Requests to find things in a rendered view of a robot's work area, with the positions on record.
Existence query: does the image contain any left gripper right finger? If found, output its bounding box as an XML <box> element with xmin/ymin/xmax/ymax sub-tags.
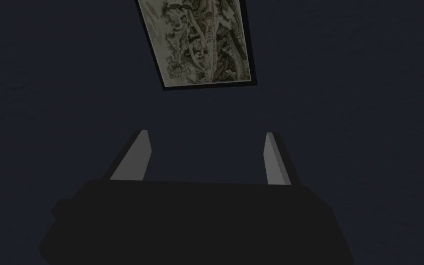
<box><xmin>263</xmin><ymin>132</ymin><xmax>302</xmax><ymax>186</ymax></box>

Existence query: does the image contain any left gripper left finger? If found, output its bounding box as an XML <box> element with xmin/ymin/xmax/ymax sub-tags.
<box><xmin>102</xmin><ymin>129</ymin><xmax>153</xmax><ymax>181</ymax></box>

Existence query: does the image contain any framed landscape painting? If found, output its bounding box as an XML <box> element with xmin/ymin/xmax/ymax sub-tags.
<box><xmin>134</xmin><ymin>0</ymin><xmax>258</xmax><ymax>91</ymax></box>

